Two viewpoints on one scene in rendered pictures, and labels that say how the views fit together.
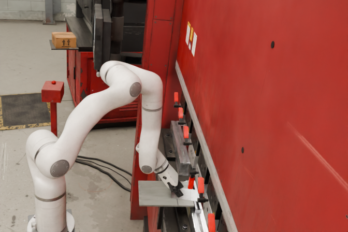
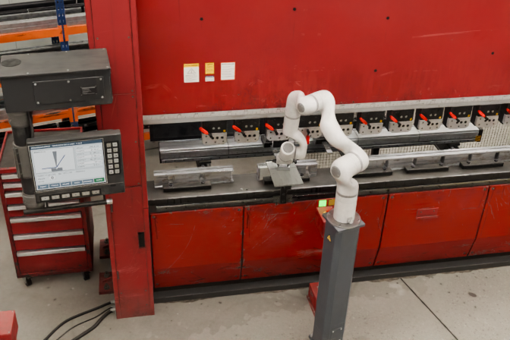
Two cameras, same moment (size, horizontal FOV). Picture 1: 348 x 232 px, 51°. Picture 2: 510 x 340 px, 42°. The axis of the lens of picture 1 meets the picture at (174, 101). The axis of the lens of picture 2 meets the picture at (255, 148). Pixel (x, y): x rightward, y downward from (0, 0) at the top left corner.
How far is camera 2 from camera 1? 3.98 m
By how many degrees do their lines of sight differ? 79
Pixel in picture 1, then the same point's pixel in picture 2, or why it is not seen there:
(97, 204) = not seen: outside the picture
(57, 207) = not seen: hidden behind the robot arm
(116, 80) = (328, 99)
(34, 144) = (354, 163)
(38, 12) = not seen: outside the picture
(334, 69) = (433, 9)
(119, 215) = (147, 325)
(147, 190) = (285, 181)
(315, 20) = (417, 0)
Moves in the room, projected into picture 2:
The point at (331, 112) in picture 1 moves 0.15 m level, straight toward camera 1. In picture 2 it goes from (436, 20) to (462, 25)
